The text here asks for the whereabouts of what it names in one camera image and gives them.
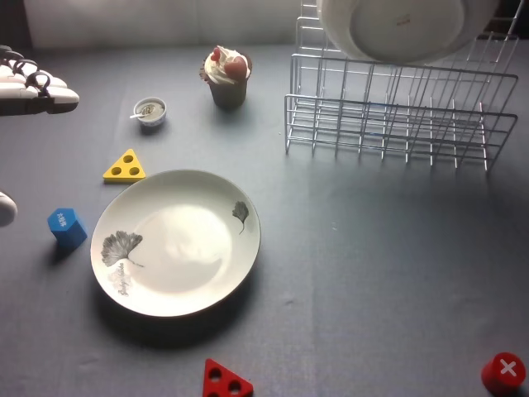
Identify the white ceramic plate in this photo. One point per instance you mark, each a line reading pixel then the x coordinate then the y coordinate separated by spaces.
pixel 392 33
pixel 177 248

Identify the red cylinder block white cross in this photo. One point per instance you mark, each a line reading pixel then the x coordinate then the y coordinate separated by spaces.
pixel 494 378

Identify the toy cupcake with red heart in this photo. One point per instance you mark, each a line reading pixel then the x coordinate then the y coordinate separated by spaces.
pixel 227 93

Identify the blue hexagonal block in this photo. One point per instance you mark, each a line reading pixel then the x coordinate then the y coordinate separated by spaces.
pixel 70 235

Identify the red triangle block with holes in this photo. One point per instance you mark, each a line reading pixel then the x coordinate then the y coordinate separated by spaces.
pixel 224 379

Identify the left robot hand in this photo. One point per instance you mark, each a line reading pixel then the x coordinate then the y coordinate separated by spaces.
pixel 41 93

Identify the yellow triangle block with holes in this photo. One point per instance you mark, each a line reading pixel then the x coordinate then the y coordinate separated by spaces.
pixel 124 178

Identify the small white bowl olive filling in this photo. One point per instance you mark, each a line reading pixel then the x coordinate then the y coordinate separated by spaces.
pixel 155 120

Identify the small white spoon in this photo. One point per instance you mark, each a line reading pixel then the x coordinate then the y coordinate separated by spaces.
pixel 138 115

